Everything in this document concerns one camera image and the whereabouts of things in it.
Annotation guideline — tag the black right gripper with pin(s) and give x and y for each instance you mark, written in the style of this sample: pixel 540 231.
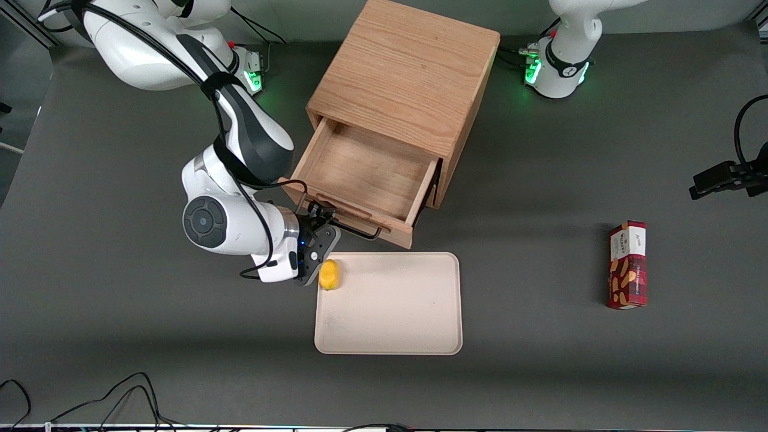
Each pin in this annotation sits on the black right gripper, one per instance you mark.
pixel 306 231

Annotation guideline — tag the wooden drawer cabinet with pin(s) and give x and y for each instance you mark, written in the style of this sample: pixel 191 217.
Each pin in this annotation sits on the wooden drawer cabinet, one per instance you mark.
pixel 414 66

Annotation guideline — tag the red cookie box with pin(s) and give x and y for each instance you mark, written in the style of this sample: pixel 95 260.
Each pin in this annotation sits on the red cookie box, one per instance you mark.
pixel 629 270

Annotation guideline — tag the small black bracket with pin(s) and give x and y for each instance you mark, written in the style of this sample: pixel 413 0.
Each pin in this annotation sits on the small black bracket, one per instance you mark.
pixel 5 108

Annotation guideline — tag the aluminium frame rail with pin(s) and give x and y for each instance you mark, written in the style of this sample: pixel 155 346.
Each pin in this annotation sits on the aluminium frame rail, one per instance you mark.
pixel 762 21
pixel 24 27

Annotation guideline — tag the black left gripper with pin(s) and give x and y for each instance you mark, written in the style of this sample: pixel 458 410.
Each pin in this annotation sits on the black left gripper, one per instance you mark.
pixel 762 162

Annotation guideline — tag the beige plastic tray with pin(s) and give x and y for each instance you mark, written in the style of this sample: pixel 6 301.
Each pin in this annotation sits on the beige plastic tray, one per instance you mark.
pixel 396 312

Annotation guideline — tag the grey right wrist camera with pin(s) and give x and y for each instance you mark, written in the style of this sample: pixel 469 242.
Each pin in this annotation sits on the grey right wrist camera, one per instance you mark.
pixel 321 249

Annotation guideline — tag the yellow lemon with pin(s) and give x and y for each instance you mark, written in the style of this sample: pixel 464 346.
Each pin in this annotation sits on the yellow lemon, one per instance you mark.
pixel 330 276

